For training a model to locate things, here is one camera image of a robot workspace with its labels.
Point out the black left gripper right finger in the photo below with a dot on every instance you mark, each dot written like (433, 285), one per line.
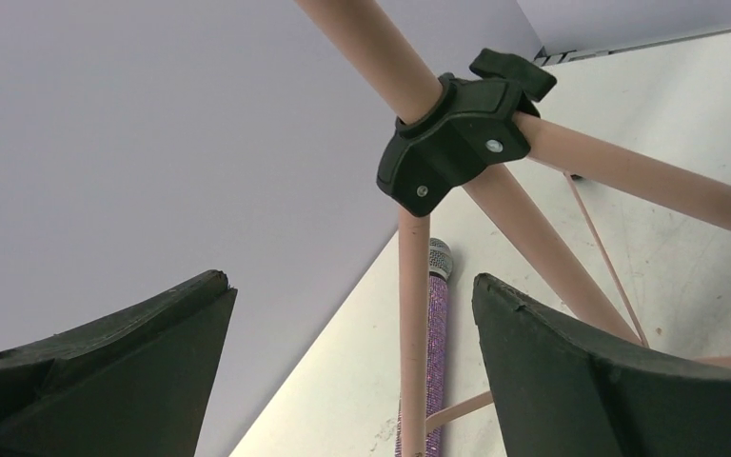
(563, 388)

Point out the pink music stand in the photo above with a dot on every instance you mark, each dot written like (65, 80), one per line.
(455, 133)

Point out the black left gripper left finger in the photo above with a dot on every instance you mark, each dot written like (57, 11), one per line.
(133, 383)

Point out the purple glitter microphone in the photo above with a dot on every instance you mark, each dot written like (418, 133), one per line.
(440, 267)

